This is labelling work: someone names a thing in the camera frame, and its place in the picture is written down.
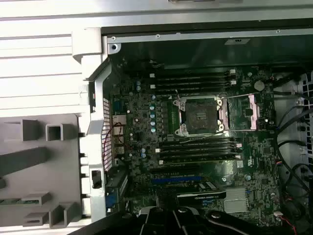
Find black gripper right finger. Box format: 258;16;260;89
171;206;271;235

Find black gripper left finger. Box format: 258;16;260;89
69;206;176;235

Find metal socket cover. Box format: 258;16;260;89
218;93;269;132

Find CPU socket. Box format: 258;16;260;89
174;95;231;137

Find black graphics card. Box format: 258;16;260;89
175;180;227;201

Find silver chipset heatsink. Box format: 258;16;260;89
223;188;249;213

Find RAM slot black clips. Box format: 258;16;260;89
156;137;242;147
157;148;243;159
149;74;237;84
150;85;238;95

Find green motherboard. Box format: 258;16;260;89
109;60;284;222

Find grey parts rack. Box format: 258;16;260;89
0;117;83;230

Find black PC case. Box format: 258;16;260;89
78;24;313;235

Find green RAM stick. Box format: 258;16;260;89
0;198;41;206

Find round coin battery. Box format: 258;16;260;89
253;79;266;92

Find silver drive cage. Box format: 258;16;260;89
295;72;313;157

